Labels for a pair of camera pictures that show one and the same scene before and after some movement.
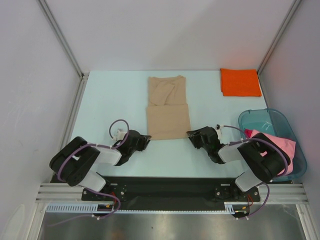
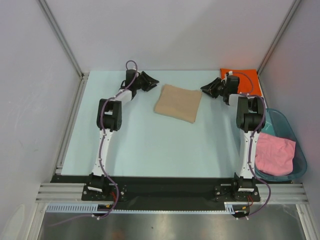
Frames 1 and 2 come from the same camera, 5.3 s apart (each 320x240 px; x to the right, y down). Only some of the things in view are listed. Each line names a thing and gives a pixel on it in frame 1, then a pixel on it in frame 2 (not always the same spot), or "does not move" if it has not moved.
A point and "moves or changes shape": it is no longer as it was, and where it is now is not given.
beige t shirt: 167,114 moves or changes shape
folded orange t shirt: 240,82 does not move
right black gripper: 194,136 to 210,88
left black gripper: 144,140 to 152,82
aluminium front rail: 275,192 does not move
